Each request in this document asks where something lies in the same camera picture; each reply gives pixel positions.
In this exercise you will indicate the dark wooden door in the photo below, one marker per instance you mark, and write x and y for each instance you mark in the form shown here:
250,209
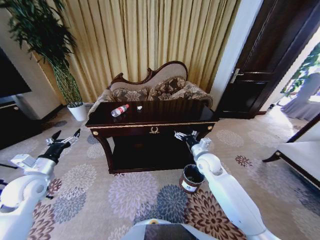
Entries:
260,62

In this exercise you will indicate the white upholstered bench dark legs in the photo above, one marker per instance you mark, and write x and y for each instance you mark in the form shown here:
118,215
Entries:
300,155

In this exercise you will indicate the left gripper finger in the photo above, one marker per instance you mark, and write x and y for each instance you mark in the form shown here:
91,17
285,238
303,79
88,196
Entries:
53,138
73,140

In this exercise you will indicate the dark television cabinet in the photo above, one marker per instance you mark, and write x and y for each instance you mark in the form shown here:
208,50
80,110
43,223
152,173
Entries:
15,127

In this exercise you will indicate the large floral brown cushion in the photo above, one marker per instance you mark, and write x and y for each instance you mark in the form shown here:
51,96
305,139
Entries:
167,90

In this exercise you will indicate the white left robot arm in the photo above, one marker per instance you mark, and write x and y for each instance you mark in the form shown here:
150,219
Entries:
22,190

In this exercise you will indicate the tall green bamboo plant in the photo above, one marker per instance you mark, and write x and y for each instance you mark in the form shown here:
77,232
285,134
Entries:
32,22

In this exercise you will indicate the clear plastic bottle red label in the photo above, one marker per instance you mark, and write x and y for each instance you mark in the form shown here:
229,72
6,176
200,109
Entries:
120,110

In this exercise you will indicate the crumpled white paper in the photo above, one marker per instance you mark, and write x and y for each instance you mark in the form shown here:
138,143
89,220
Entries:
139,108

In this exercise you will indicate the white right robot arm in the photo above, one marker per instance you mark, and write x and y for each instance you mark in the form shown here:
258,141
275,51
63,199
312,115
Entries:
225,185

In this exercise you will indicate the brown trash bin black liner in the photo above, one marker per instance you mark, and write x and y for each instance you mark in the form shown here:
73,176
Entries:
190,183

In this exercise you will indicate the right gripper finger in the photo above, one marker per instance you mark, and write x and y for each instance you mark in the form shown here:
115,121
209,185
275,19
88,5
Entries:
194,133
179,135

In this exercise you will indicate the golden pleated curtain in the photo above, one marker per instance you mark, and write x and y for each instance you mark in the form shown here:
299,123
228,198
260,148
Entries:
140,37

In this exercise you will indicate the beige carved-frame sofa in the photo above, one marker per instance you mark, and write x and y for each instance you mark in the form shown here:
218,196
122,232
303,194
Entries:
162,72

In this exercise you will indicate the dark wooden table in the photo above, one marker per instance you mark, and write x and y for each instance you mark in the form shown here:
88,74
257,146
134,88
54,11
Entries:
150,118

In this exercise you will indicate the black flat television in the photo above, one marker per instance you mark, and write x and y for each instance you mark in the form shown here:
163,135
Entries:
11,75

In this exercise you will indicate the small floral brown cushion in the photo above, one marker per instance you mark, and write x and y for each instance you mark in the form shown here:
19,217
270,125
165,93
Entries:
130,95

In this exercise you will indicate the white plant pot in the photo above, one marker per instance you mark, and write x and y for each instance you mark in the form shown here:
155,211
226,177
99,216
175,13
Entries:
78,112

